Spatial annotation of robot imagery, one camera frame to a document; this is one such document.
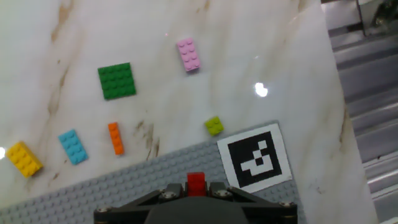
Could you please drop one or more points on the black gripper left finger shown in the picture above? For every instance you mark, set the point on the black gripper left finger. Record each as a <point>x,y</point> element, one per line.
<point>130,211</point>

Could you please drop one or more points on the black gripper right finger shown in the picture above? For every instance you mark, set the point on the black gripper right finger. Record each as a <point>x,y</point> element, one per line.
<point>264,211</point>

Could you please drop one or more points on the red Lego brick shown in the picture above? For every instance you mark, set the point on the red Lego brick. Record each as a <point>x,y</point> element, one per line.
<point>196,183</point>

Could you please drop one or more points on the grey Lego baseplate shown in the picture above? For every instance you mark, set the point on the grey Lego baseplate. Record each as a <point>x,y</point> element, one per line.
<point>124,183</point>

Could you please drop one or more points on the orange narrow Lego brick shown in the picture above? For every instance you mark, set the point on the orange narrow Lego brick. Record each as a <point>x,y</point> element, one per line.
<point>116,138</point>

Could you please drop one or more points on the cyan Lego brick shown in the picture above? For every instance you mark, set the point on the cyan Lego brick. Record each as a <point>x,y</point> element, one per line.
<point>73,147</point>

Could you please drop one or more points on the lime Lego brick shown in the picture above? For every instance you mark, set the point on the lime Lego brick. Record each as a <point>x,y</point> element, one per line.
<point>214,126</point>

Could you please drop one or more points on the yellow Lego brick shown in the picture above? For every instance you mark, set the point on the yellow Lego brick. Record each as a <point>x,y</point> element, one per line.
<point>24,159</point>

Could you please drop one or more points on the green square Lego plate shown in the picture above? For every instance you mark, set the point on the green square Lego plate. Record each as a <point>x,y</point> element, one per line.
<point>117,81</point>

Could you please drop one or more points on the pink Lego brick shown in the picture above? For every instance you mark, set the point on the pink Lego brick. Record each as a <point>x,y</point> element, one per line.
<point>188,54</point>

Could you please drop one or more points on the black white fiducial marker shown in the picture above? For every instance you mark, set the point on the black white fiducial marker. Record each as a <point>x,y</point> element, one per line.
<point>254,158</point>

